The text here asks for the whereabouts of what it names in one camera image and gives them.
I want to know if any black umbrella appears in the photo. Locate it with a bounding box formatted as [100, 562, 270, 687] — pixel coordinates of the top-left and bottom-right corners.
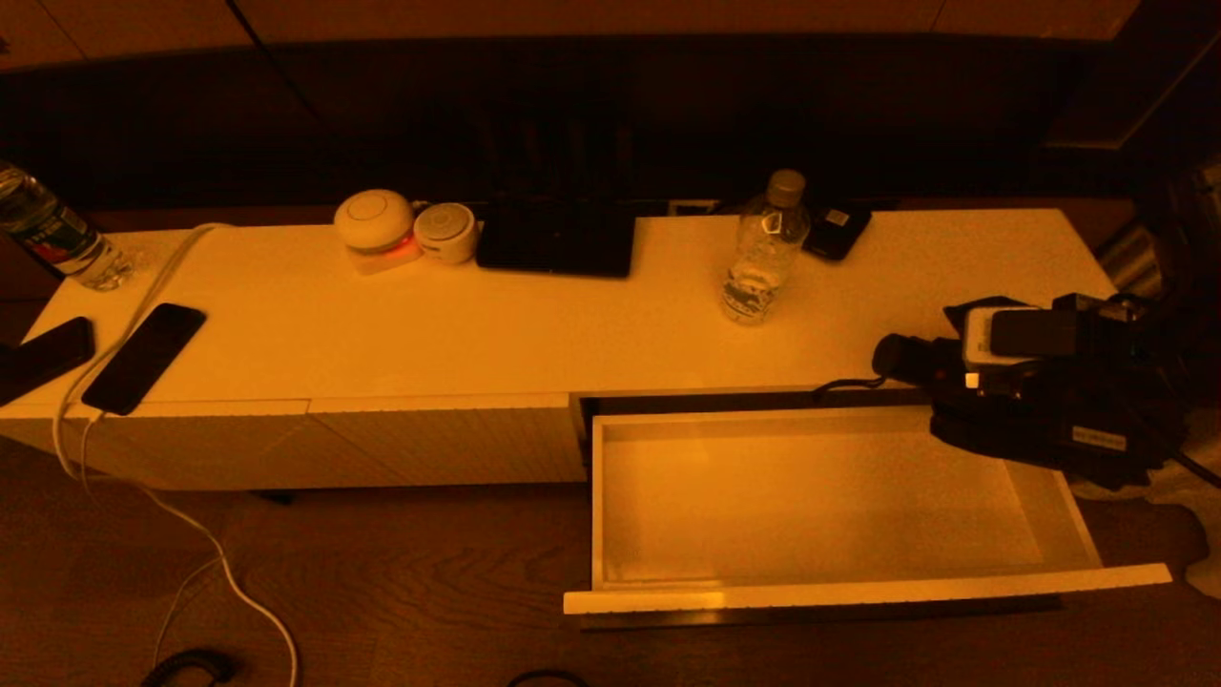
[811, 298, 1160, 478]

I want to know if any white cabinet drawer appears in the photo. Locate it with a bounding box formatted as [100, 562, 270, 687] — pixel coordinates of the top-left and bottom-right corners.
[563, 401, 1172, 631]

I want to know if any clear grey-capped water bottle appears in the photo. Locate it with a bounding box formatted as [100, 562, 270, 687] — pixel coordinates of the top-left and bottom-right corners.
[720, 169, 811, 326]

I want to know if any white long low cabinet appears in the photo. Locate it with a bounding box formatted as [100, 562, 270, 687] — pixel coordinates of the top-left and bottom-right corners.
[0, 208, 1122, 492]

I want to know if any small black labelled device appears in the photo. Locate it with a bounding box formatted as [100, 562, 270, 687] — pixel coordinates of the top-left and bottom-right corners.
[799, 200, 872, 261]

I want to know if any black flat tablet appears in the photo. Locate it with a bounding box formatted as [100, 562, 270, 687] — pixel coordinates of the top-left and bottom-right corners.
[475, 186, 637, 280]

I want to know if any white ribbed cabinet door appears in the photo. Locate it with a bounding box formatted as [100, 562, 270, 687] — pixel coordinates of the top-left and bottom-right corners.
[0, 399, 411, 491]
[307, 394, 588, 488]

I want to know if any small white round speaker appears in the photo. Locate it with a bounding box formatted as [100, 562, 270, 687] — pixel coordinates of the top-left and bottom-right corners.
[413, 202, 479, 266]

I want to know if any large white round device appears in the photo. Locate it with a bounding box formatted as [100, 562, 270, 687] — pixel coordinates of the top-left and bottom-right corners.
[333, 189, 423, 276]

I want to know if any black smartphone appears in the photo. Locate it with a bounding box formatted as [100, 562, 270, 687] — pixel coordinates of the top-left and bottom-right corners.
[81, 302, 207, 416]
[0, 316, 96, 406]

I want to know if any red-labelled water bottle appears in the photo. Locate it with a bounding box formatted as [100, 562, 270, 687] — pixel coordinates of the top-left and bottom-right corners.
[0, 160, 135, 290]

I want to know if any black coiled cable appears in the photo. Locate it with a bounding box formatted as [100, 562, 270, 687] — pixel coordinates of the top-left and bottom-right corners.
[138, 647, 235, 687]

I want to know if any thick white power cable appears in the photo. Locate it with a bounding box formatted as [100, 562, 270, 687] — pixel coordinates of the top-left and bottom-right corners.
[50, 221, 299, 687]

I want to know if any thin white charging cable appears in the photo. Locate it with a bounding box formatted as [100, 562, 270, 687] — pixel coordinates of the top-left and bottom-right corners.
[81, 410, 225, 669]

